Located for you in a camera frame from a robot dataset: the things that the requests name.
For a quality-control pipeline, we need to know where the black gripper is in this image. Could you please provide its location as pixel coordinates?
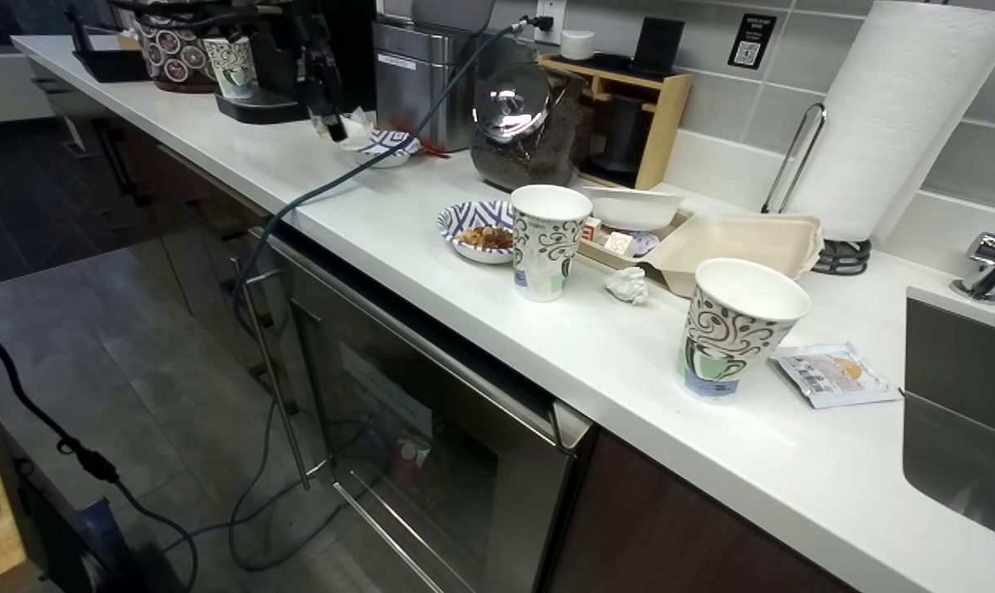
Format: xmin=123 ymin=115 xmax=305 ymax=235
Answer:
xmin=263 ymin=2 xmax=344 ymax=136

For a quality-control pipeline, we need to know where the white napkin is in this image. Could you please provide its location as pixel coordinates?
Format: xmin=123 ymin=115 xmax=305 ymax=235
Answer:
xmin=315 ymin=108 xmax=375 ymax=150

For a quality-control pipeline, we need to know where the black tray on counter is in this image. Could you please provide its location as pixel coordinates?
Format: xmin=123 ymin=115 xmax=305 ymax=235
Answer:
xmin=69 ymin=12 xmax=149 ymax=81

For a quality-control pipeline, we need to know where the black Keurig coffee machine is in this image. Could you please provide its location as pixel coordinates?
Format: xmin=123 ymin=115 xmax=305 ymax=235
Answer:
xmin=206 ymin=0 xmax=375 ymax=124

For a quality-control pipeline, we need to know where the paper cup on coffee machine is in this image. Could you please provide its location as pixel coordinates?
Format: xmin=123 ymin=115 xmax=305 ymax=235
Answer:
xmin=206 ymin=35 xmax=259 ymax=98

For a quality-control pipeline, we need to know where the blue patterned empty bowl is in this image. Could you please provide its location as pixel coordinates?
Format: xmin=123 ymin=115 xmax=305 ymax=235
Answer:
xmin=359 ymin=129 xmax=422 ymax=167

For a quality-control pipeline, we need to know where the coffee pod holder basket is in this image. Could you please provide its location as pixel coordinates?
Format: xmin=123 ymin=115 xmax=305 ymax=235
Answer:
xmin=134 ymin=12 xmax=215 ymax=91

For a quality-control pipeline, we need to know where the dark bag with glass lid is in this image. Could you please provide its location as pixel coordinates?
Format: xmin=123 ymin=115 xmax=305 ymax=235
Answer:
xmin=471 ymin=46 xmax=591 ymax=192

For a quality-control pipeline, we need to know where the blue patterned bowl with food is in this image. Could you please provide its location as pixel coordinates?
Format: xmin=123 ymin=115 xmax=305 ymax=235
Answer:
xmin=438 ymin=202 xmax=513 ymax=262

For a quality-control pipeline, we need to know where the middle patterned paper cup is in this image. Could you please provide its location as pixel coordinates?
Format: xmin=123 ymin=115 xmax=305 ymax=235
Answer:
xmin=511 ymin=185 xmax=592 ymax=300

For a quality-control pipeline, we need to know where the patterned paper cup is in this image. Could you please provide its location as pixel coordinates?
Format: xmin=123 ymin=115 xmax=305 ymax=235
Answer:
xmin=681 ymin=257 xmax=812 ymax=396
xmin=511 ymin=185 xmax=592 ymax=300

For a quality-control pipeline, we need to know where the white oval bowl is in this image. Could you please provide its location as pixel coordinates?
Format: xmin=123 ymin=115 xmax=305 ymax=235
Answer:
xmin=586 ymin=186 xmax=681 ymax=231

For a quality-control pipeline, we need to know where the wooden shelf rack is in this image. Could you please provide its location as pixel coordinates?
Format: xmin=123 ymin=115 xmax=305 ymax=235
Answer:
xmin=538 ymin=55 xmax=693 ymax=186

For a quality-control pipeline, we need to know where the crumpled white paper ball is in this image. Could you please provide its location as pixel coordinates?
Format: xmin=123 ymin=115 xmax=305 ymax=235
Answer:
xmin=603 ymin=268 xmax=651 ymax=307

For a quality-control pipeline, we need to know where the beige takeout container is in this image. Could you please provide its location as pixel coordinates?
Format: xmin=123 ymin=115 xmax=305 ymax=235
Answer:
xmin=642 ymin=213 xmax=824 ymax=297

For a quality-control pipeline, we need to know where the near patterned paper cup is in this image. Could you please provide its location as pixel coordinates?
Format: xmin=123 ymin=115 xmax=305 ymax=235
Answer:
xmin=681 ymin=257 xmax=812 ymax=396

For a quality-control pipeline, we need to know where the white paper towel roll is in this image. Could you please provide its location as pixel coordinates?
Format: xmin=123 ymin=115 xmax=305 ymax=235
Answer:
xmin=787 ymin=2 xmax=995 ymax=241

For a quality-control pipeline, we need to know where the small snack packet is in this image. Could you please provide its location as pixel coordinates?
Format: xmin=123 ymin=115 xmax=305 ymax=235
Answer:
xmin=773 ymin=341 xmax=897 ymax=409

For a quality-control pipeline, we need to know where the chrome faucet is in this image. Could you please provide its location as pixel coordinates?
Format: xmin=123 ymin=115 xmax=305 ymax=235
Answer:
xmin=955 ymin=231 xmax=995 ymax=300

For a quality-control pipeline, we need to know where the steel sink basin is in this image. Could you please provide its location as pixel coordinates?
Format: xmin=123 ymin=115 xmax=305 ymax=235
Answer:
xmin=903 ymin=291 xmax=995 ymax=529

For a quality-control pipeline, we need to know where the dark green power cable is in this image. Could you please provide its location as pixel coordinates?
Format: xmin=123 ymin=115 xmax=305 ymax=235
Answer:
xmin=227 ymin=12 xmax=552 ymax=574

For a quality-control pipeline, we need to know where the black floor cable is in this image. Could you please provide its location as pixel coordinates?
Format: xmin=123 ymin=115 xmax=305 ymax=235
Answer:
xmin=0 ymin=315 xmax=203 ymax=593

